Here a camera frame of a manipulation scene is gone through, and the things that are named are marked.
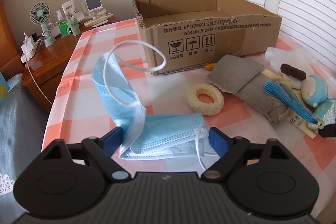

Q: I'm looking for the blue surgical face mask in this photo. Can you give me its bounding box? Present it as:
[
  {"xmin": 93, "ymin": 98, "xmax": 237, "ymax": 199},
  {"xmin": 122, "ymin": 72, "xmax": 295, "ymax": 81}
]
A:
[{"xmin": 91, "ymin": 40, "xmax": 211, "ymax": 168}]

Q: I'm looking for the cream fuzzy hair scrunchie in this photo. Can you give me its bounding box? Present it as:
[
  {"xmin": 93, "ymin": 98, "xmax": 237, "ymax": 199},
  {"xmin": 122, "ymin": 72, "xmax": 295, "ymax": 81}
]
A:
[{"xmin": 186, "ymin": 84, "xmax": 224, "ymax": 116}]

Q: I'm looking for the grey fabric pouch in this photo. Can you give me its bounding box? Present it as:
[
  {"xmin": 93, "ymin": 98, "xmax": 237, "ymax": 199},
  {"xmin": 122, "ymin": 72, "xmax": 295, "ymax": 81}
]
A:
[
  {"xmin": 208, "ymin": 55, "xmax": 264, "ymax": 94},
  {"xmin": 235, "ymin": 73, "xmax": 290, "ymax": 124}
]

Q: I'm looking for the blue tassel charm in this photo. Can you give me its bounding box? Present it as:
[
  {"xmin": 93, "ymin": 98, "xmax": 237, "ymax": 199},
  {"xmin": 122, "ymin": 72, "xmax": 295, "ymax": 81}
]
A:
[{"xmin": 263, "ymin": 80, "xmax": 325, "ymax": 129}]

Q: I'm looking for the brown hair scrunchie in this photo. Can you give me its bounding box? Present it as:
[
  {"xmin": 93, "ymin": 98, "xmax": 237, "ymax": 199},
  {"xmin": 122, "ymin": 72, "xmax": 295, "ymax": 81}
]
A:
[{"xmin": 280, "ymin": 64, "xmax": 306, "ymax": 81}]

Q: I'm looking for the blue white plush doll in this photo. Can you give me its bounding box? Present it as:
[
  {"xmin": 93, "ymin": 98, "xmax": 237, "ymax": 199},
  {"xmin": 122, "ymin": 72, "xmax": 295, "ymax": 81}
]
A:
[{"xmin": 301, "ymin": 75, "xmax": 335, "ymax": 138}]

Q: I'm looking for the white cloth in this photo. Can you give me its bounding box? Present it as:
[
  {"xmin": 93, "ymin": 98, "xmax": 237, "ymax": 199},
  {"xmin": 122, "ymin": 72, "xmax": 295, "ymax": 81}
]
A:
[{"xmin": 265, "ymin": 47, "xmax": 314, "ymax": 89}]

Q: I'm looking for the pink checkered tablecloth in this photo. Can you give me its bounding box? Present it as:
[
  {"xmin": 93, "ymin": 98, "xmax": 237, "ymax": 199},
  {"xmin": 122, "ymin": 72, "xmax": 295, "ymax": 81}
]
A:
[{"xmin": 43, "ymin": 19, "xmax": 335, "ymax": 216}]

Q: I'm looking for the yellow cleaning cloth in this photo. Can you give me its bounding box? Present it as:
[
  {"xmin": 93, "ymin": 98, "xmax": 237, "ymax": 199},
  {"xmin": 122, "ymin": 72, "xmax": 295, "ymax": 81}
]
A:
[{"xmin": 261, "ymin": 69, "xmax": 317, "ymax": 139}]

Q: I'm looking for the blue bed sheet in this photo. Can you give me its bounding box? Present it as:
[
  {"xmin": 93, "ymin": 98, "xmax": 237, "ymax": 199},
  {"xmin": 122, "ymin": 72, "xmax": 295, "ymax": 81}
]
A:
[{"xmin": 1, "ymin": 73, "xmax": 48, "ymax": 223}]

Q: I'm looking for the small orange cap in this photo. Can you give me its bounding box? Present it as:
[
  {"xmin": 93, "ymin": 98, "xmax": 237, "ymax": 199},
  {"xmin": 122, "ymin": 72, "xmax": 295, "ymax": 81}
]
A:
[{"xmin": 205, "ymin": 63, "xmax": 216, "ymax": 71}]

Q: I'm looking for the wooden nightstand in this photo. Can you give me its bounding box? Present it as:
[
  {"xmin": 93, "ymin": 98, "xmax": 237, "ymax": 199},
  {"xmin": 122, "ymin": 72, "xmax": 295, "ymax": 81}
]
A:
[{"xmin": 22, "ymin": 16, "xmax": 121, "ymax": 114}]

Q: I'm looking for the yellow blue snack bag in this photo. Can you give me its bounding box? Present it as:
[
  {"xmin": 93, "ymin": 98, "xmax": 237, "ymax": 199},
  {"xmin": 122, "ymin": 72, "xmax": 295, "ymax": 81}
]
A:
[{"xmin": 0, "ymin": 73, "xmax": 9, "ymax": 105}]

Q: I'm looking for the green small box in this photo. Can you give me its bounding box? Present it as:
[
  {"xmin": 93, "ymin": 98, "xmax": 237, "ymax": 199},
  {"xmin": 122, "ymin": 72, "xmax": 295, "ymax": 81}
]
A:
[{"xmin": 56, "ymin": 19, "xmax": 70, "ymax": 38}]

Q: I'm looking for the wooden headboard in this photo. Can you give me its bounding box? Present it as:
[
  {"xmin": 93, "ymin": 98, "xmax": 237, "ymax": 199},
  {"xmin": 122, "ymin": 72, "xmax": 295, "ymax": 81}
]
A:
[{"xmin": 0, "ymin": 0, "xmax": 24, "ymax": 80}]

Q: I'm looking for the brown cardboard box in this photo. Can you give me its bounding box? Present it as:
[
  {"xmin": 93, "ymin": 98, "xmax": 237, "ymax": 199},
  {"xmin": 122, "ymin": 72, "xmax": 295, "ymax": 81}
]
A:
[{"xmin": 133, "ymin": 0, "xmax": 282, "ymax": 76}]

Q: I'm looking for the green tube bottle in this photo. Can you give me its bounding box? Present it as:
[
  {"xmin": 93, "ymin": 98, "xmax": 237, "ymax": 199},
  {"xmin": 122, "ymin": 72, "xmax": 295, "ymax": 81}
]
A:
[{"xmin": 66, "ymin": 11, "xmax": 80, "ymax": 36}]

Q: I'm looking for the white remote control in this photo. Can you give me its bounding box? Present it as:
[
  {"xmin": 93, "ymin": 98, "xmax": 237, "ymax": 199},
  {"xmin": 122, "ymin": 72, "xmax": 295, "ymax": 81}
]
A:
[{"xmin": 84, "ymin": 13, "xmax": 113, "ymax": 28}]

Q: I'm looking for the white tube container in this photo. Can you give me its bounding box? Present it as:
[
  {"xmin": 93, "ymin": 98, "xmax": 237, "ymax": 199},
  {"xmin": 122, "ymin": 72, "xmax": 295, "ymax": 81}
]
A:
[{"xmin": 62, "ymin": 0, "xmax": 76, "ymax": 16}]

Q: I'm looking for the green desk fan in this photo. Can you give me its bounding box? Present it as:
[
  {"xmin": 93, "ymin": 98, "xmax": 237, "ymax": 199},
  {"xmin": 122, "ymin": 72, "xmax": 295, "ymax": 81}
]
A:
[{"xmin": 30, "ymin": 2, "xmax": 56, "ymax": 47}]

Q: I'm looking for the white charger with cable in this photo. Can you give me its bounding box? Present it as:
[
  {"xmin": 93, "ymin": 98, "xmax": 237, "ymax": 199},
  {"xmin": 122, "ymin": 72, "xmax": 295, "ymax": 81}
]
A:
[{"xmin": 20, "ymin": 31, "xmax": 53, "ymax": 106}]

